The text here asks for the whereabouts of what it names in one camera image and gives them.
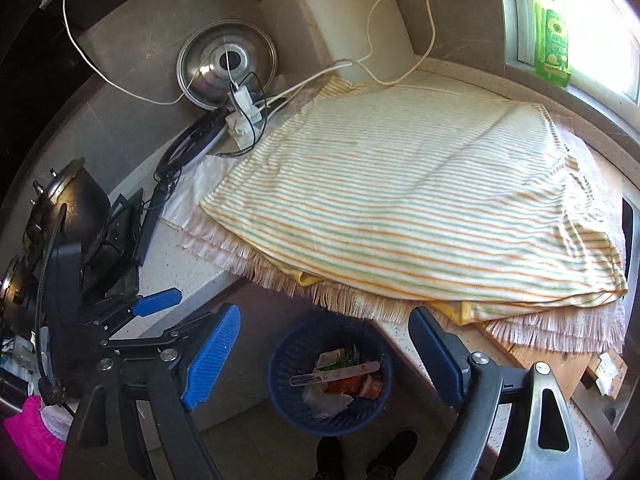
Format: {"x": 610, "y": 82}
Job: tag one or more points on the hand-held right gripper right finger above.
{"x": 440, "y": 360}

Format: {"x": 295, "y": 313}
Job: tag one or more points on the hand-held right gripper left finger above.
{"x": 212, "y": 355}

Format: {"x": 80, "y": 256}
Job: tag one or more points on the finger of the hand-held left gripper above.
{"x": 157, "y": 300}
{"x": 160, "y": 342}

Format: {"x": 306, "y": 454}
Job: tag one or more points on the blue plastic wastebasket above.
{"x": 290, "y": 350}

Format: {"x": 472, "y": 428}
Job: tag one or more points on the long white package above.
{"x": 350, "y": 368}

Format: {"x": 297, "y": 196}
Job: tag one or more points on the silver foil tube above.
{"x": 302, "y": 380}

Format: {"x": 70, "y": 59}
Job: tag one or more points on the red snack packet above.
{"x": 345, "y": 386}

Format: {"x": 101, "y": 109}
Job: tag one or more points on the green drink carton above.
{"x": 340, "y": 357}

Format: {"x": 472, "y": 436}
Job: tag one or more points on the person's left forearm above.
{"x": 35, "y": 435}

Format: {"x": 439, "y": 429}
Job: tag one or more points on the yellow cloth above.
{"x": 452, "y": 314}

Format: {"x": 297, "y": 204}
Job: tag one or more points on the wooden board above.
{"x": 545, "y": 365}

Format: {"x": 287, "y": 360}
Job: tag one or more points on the person's right shoe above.
{"x": 390, "y": 455}

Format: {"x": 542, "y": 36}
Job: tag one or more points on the person's shoe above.
{"x": 330, "y": 460}
{"x": 390, "y": 455}

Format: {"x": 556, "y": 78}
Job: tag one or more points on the thin white cloth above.
{"x": 200, "y": 185}

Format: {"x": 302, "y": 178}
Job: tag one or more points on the person's left shoe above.
{"x": 330, "y": 460}

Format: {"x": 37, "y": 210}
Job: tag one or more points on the striped cloth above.
{"x": 400, "y": 185}

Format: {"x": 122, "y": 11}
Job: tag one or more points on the white power strip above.
{"x": 245, "y": 120}

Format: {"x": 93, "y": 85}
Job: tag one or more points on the metal sink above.
{"x": 627, "y": 225}

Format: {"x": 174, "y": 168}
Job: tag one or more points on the metal pot lid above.
{"x": 210, "y": 67}

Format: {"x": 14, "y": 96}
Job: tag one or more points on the green dish soap bottle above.
{"x": 550, "y": 35}

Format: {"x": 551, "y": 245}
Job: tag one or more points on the white cutting board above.
{"x": 350, "y": 15}

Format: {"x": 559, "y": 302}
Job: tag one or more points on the window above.
{"x": 590, "y": 20}

